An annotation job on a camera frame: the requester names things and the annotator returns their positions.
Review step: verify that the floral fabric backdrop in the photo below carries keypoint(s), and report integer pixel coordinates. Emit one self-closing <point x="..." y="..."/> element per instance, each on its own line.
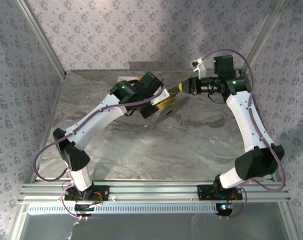
<point x="151" y="25"/>

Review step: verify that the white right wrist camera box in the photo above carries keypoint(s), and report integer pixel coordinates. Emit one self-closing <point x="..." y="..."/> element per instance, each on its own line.
<point x="201" y="70"/>

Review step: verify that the aluminium frame leg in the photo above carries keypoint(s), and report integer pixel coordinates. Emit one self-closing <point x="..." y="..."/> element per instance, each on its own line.
<point x="289" y="222"/>
<point x="19" y="225"/>

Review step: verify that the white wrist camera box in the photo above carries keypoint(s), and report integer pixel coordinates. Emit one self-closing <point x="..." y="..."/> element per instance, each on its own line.
<point x="161" y="96"/>
<point x="201" y="70"/>

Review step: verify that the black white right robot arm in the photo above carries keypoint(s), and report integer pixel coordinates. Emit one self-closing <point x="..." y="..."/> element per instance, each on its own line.
<point x="244" y="120"/>

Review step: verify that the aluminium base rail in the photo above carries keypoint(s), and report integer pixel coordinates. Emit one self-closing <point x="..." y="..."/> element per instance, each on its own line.
<point x="154" y="192"/>

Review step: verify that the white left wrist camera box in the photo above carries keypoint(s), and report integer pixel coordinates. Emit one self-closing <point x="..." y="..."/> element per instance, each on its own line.
<point x="161" y="96"/>

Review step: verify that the white plastic bin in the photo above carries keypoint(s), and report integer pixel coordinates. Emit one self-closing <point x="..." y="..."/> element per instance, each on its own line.
<point x="124" y="78"/>

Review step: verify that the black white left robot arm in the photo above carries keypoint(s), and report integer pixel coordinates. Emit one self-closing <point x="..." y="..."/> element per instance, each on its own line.
<point x="91" y="122"/>

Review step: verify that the aluminium frame post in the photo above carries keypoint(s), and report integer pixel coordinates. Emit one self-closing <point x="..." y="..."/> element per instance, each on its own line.
<point x="42" y="37"/>
<point x="260" y="37"/>

